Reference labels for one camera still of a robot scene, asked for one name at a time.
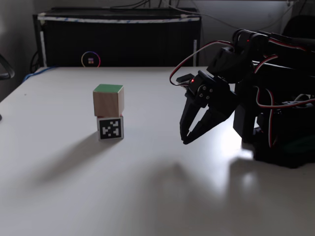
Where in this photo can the black curved armrest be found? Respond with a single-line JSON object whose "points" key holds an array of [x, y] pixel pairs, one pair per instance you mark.
{"points": [[9, 70]]}

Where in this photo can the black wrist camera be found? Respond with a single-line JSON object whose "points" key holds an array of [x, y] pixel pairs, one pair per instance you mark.
{"points": [[184, 79]]}

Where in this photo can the green-topped wooden cube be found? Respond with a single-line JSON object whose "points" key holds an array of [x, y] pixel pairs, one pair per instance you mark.
{"points": [[108, 102]]}

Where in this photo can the black computer case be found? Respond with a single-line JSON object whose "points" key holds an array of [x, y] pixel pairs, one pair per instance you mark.
{"points": [[123, 41]]}

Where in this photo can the red-topped cube with marker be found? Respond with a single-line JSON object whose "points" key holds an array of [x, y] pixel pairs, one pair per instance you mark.
{"points": [[110, 127]]}

